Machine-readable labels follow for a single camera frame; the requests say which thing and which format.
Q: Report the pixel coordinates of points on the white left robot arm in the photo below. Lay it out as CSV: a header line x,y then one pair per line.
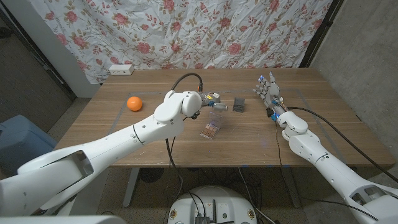
x,y
109,146

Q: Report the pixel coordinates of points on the orange fruit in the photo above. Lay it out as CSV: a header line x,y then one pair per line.
x,y
134,103

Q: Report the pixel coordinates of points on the floral backdrop cloth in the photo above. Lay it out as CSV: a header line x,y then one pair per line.
x,y
186,31

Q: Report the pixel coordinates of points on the white table leg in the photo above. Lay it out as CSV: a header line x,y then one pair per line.
x,y
130,189

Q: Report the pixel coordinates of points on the clear eyeshadow palette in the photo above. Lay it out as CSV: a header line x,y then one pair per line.
x,y
210,132

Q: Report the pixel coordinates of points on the white power strip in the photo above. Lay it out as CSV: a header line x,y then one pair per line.
x,y
121,69

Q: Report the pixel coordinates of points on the dark grey block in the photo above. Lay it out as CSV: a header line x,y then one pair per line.
x,y
238,104

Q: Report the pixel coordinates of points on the black backdrop stand pole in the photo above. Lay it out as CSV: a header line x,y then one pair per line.
x,y
320,31

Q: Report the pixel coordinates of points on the grey table leg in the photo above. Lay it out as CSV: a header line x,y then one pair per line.
x,y
292,189

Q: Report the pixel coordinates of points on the blue plastic bin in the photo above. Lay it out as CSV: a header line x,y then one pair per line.
x,y
21,140

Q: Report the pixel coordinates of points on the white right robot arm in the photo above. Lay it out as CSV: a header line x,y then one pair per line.
x,y
326,165

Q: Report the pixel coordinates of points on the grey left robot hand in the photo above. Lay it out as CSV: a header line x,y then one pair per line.
x,y
214,104

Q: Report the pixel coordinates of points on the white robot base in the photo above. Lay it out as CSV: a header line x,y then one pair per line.
x,y
217,199

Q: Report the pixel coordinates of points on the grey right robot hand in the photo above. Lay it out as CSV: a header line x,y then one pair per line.
x,y
272,93

